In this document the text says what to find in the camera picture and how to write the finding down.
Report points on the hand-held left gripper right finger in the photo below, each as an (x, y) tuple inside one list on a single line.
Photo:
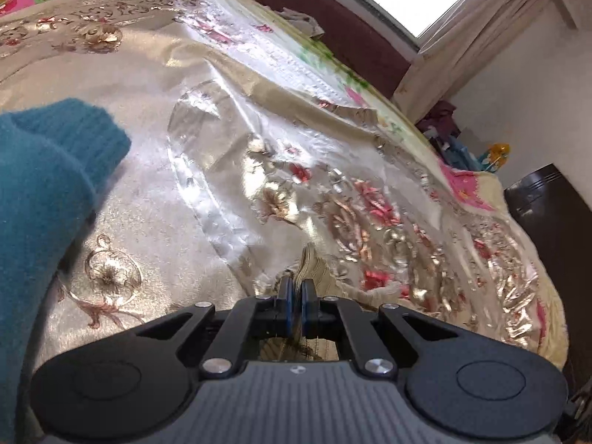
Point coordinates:
[(306, 303)]

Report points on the maroon headboard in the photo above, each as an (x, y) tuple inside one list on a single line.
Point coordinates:
[(360, 32)]

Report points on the gold floral satin bedspread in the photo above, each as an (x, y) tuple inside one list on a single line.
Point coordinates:
[(185, 148)]

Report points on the beige curtain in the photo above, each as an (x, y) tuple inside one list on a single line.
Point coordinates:
[(462, 55)]

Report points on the dark leather chair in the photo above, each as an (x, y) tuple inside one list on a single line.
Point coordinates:
[(545, 212)]

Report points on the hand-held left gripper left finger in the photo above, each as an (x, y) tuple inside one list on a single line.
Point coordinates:
[(286, 303)]

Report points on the pile of clothes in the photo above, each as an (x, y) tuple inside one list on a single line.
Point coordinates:
[(441, 118)]

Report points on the teal knit sweater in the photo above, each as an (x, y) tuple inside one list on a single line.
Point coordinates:
[(37, 194)]

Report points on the yellow toy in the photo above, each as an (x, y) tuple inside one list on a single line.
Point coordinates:
[(497, 153)]

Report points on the pale crumpled garment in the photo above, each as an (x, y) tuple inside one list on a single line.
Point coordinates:
[(300, 21)]

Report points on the beige striped knit sweater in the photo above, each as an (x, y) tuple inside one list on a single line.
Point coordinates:
[(323, 269)]

